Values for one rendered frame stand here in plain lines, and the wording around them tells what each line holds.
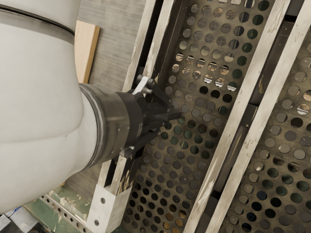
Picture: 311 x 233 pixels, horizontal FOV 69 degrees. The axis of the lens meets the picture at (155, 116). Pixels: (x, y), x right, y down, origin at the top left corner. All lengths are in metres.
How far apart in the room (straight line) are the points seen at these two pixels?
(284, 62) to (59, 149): 0.34
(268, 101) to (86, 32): 0.47
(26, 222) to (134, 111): 0.74
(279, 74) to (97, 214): 0.50
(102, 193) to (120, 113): 0.38
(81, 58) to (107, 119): 0.46
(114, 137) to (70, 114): 0.07
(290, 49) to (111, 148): 0.31
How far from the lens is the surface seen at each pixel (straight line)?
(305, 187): 0.55
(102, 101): 0.22
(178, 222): 0.81
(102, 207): 0.61
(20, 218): 0.97
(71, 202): 0.74
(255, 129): 0.41
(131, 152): 0.35
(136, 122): 0.27
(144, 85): 0.32
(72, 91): 0.17
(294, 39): 0.42
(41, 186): 0.17
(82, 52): 0.66
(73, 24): 0.18
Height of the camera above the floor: 1.52
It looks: 42 degrees down
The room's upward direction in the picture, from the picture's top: straight up
